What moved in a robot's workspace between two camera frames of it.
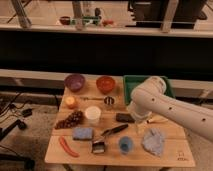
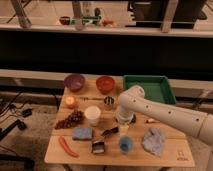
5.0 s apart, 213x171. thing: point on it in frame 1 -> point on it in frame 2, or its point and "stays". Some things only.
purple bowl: [75, 82] stays
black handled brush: [99, 145] stays
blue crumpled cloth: [153, 141] stays
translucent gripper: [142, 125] -> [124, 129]
